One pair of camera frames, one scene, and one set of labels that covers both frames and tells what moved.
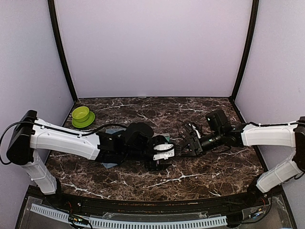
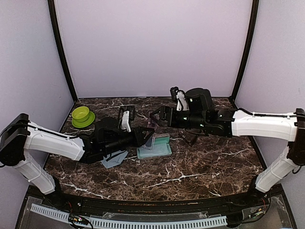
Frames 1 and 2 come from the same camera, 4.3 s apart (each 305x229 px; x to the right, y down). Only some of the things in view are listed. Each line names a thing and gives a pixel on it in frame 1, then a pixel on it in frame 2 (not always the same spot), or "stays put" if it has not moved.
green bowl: x=80 y=114 stays put
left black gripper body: x=138 y=155 to x=117 y=145
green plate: x=81 y=124 stays put
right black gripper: x=196 y=150 to x=172 y=121
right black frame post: x=254 y=16 stays put
